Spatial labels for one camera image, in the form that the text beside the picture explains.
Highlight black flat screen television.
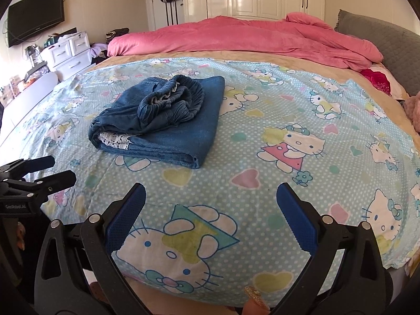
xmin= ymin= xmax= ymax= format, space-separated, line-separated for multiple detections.
xmin=7 ymin=0 xmax=65 ymax=48

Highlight person's left hand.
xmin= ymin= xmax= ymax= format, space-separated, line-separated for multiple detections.
xmin=13 ymin=220 xmax=28 ymax=253

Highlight red pillow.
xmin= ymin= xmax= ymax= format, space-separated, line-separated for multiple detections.
xmin=359 ymin=64 xmax=411 ymax=101

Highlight purple clothing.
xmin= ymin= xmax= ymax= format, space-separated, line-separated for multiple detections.
xmin=90 ymin=43 xmax=109 ymax=58

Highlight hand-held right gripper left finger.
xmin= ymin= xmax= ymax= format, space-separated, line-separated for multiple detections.
xmin=34 ymin=183 xmax=151 ymax=315

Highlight blue denim pants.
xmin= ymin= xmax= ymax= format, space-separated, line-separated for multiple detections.
xmin=88 ymin=75 xmax=225 ymax=170

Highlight white bed footboard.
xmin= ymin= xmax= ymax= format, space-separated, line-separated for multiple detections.
xmin=0 ymin=72 xmax=60 ymax=148

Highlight pink duvet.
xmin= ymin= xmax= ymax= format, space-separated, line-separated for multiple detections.
xmin=107 ymin=12 xmax=384 ymax=72

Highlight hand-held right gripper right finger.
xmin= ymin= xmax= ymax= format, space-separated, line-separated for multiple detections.
xmin=271 ymin=182 xmax=386 ymax=315

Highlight grey padded headboard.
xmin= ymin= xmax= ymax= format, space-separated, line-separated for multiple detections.
xmin=335 ymin=9 xmax=420 ymax=97

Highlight cartoon cat printed bed sheet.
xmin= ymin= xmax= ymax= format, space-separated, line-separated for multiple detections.
xmin=0 ymin=57 xmax=420 ymax=302

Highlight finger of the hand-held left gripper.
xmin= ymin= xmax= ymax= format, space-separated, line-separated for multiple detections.
xmin=7 ymin=170 xmax=77 ymax=195
xmin=0 ymin=155 xmax=55 ymax=178

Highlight white drawer unit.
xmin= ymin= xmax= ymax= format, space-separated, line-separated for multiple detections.
xmin=41 ymin=31 xmax=94 ymax=81

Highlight beige bed sheet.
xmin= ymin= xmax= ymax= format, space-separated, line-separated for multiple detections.
xmin=83 ymin=50 xmax=414 ymax=132

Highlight person's right hand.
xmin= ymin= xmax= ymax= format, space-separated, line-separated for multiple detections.
xmin=226 ymin=285 xmax=271 ymax=315

